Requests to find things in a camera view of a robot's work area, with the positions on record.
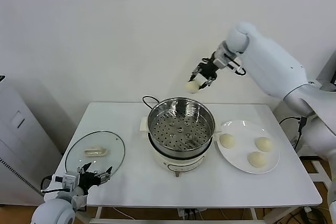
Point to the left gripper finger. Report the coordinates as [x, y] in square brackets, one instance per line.
[84, 168]
[105, 176]

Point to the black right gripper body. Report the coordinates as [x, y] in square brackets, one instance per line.
[208, 68]

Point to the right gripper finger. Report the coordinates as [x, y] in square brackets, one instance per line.
[209, 82]
[194, 73]

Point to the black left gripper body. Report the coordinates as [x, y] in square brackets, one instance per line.
[89, 179]

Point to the white steamed baozi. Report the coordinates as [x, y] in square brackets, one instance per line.
[227, 140]
[192, 87]
[257, 159]
[263, 144]

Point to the round glass pot lid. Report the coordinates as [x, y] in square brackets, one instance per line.
[95, 152]

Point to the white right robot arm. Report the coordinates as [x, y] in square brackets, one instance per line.
[273, 61]

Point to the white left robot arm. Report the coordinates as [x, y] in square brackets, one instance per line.
[52, 212]

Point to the stainless steel steamer basket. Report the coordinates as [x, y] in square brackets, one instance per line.
[157, 113]

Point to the white grey floor cabinet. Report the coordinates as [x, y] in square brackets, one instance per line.
[21, 134]

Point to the cream electric cooker base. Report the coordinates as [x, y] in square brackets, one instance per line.
[178, 162]

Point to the white round plate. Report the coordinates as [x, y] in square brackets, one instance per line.
[241, 158]

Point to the white power strip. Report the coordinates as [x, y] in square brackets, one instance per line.
[187, 212]

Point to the white side desk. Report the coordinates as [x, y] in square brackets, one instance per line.
[288, 140]

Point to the grey monitor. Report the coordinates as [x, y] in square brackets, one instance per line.
[328, 69]

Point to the white floor plug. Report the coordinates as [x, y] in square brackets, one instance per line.
[308, 209]

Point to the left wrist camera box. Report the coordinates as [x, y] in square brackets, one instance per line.
[69, 181]

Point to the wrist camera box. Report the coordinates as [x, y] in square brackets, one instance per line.
[233, 64]
[69, 181]

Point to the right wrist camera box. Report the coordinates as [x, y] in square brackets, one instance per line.
[233, 64]

